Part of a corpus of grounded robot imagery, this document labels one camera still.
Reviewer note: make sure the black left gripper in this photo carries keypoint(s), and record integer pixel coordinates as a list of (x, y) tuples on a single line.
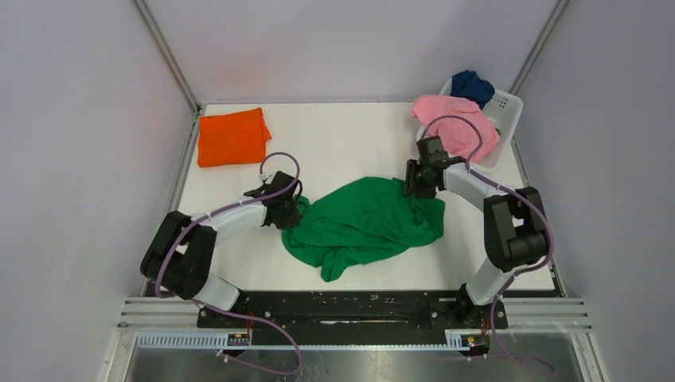
[(292, 220)]

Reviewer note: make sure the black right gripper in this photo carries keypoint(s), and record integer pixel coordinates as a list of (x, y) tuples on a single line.
[(411, 186)]

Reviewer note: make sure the green t-shirt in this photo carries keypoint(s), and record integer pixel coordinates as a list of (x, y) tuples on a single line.
[(363, 222)]

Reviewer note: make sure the white plastic laundry basket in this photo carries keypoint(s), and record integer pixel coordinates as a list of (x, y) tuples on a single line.
[(504, 110)]

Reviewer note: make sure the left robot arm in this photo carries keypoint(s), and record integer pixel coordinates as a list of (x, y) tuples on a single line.
[(180, 255)]

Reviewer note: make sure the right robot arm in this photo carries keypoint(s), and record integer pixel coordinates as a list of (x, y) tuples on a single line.
[(516, 234)]

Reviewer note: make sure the pink t-shirt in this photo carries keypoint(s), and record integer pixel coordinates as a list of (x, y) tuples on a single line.
[(460, 123)]

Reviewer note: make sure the folded orange t-shirt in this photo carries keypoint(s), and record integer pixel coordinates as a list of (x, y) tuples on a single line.
[(233, 139)]

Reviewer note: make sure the navy blue t-shirt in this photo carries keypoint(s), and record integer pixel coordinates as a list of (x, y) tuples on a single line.
[(469, 85)]

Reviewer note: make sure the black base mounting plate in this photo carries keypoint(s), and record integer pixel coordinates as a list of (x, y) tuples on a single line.
[(376, 317)]

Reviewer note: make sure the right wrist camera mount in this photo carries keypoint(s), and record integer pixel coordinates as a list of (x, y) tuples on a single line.
[(431, 151)]

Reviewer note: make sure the aluminium front frame rail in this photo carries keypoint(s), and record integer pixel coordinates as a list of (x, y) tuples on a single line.
[(173, 323)]

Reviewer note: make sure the right corner aluminium post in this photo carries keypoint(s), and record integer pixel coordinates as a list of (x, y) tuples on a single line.
[(539, 44)]

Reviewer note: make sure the corner aluminium post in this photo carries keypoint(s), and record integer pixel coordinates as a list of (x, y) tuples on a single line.
[(165, 52), (539, 44)]

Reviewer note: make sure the left corner aluminium post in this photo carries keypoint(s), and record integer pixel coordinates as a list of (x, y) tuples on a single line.
[(165, 52)]

